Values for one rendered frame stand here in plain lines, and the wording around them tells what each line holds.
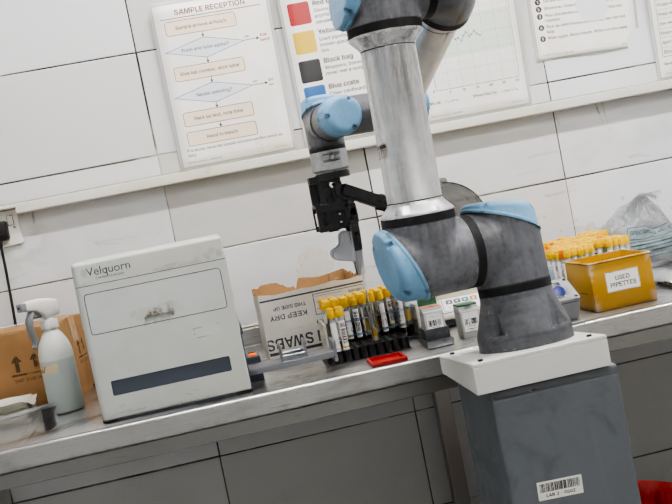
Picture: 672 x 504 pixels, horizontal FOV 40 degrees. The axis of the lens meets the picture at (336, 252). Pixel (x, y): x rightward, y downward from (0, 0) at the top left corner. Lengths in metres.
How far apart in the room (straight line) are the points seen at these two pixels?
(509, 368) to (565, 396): 0.10
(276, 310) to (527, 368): 0.78
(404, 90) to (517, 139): 1.13
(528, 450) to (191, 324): 0.66
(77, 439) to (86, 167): 0.86
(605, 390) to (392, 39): 0.61
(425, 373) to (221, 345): 0.38
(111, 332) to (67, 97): 0.84
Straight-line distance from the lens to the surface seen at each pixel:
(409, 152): 1.38
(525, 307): 1.43
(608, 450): 1.47
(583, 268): 1.91
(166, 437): 1.75
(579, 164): 2.55
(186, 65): 2.37
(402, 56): 1.40
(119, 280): 1.72
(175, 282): 1.71
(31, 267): 2.39
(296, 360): 1.75
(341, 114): 1.72
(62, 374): 1.97
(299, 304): 2.02
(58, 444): 1.74
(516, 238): 1.43
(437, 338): 1.82
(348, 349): 1.84
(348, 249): 1.84
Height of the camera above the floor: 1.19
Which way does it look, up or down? 3 degrees down
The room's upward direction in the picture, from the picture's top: 11 degrees counter-clockwise
